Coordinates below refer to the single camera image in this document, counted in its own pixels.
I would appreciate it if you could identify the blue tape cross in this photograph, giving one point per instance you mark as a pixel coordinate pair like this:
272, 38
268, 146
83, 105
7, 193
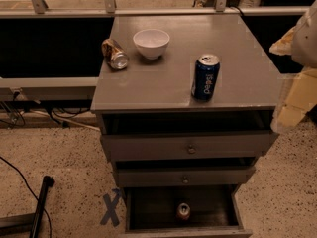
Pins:
111, 204

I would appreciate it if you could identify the grey top drawer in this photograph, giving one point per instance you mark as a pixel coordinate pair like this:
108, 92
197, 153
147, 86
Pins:
180, 136

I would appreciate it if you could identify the grey drawer cabinet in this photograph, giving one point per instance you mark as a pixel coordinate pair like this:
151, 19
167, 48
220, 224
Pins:
246, 80

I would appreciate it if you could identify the brown can lying down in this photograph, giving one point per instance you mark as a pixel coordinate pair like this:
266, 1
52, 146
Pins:
114, 54

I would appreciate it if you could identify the black metal leg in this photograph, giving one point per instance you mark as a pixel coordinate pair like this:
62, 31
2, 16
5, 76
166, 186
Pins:
30, 222

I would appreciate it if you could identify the red coke can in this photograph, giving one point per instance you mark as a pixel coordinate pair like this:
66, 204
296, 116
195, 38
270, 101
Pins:
183, 211

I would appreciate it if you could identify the grey metal railing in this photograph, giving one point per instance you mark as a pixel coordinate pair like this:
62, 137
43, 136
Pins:
49, 12

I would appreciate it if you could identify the white bowl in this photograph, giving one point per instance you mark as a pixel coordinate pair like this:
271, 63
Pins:
151, 43

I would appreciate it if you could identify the blue pepsi can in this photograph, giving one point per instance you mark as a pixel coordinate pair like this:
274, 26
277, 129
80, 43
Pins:
206, 72

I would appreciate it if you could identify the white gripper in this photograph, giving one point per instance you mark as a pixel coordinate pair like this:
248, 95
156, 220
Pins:
306, 40

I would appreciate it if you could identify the grey drawer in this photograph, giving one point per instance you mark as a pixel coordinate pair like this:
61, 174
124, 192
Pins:
180, 136
151, 213
184, 172

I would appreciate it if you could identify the grey middle drawer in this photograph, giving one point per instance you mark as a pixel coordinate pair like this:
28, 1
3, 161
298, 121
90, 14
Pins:
184, 172

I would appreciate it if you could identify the grey bottom drawer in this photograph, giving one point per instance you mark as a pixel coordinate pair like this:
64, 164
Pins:
151, 213

